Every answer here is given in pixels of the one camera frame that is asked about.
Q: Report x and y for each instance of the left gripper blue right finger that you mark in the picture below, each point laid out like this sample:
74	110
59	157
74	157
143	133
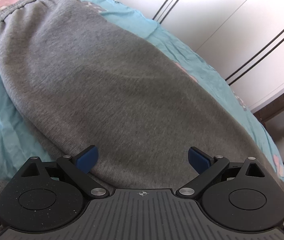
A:
209	169

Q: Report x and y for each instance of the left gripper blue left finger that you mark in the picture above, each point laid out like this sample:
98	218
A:
75	172

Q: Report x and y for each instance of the grey sweatpants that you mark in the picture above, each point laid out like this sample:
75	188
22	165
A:
245	203

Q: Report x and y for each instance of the light blue bed sheet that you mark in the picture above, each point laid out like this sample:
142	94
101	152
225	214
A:
82	73

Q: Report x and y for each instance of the white wardrobe with dark trim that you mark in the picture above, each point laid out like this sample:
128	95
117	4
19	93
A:
242	39

